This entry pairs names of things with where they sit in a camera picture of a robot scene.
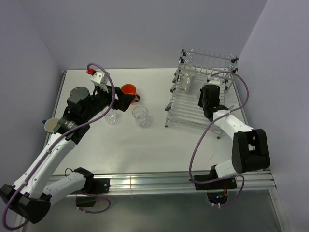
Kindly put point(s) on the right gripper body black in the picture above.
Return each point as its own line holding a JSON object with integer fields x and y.
{"x": 202, "y": 102}

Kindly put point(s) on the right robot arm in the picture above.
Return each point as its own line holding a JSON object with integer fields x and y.
{"x": 249, "y": 148}

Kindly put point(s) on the metal wire dish rack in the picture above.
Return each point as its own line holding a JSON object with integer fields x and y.
{"x": 183, "y": 109}

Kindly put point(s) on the patterned white mug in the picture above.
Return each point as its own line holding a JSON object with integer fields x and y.
{"x": 187, "y": 79}

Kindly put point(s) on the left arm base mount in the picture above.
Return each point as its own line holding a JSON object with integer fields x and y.
{"x": 98, "y": 186}

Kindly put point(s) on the aluminium mounting rail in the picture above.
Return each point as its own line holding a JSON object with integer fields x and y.
{"x": 174, "y": 183}

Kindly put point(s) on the orange plastic mug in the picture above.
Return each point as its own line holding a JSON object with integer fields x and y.
{"x": 131, "y": 89}

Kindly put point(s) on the clear glass left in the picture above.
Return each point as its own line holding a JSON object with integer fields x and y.
{"x": 111, "y": 117}

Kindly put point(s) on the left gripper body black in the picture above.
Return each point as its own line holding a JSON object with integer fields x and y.
{"x": 100, "y": 101}

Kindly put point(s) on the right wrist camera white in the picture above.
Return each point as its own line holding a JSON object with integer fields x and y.
{"x": 211, "y": 80}

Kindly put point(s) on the clear glass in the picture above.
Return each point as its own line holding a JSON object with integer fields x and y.
{"x": 111, "y": 117}
{"x": 140, "y": 114}

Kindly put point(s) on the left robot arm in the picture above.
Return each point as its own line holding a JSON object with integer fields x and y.
{"x": 31, "y": 196}

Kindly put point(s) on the clear glass right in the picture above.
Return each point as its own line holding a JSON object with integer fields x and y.
{"x": 140, "y": 114}

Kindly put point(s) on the dark blue cup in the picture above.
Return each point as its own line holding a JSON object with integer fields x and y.
{"x": 50, "y": 124}

